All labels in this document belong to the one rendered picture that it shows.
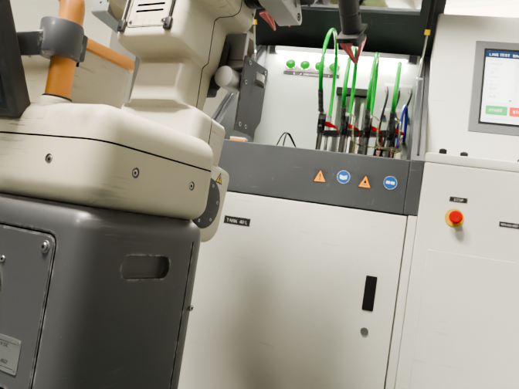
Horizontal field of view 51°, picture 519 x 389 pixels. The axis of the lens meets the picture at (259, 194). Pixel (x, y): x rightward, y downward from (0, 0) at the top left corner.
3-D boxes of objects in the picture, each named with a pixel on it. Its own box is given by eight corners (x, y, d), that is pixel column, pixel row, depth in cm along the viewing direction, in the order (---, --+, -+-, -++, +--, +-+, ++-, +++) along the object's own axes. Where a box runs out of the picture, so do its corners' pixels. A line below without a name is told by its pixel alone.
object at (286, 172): (201, 187, 171) (209, 136, 172) (206, 188, 175) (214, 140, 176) (403, 214, 157) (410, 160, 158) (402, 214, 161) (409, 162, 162)
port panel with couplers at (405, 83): (371, 150, 211) (382, 72, 212) (371, 151, 214) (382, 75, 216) (405, 153, 208) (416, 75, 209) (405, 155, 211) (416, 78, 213)
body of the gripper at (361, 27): (368, 29, 158) (366, 4, 153) (357, 44, 151) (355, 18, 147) (347, 30, 161) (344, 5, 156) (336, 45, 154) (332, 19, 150)
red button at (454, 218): (445, 224, 150) (447, 206, 151) (443, 225, 154) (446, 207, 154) (464, 228, 149) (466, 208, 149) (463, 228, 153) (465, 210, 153)
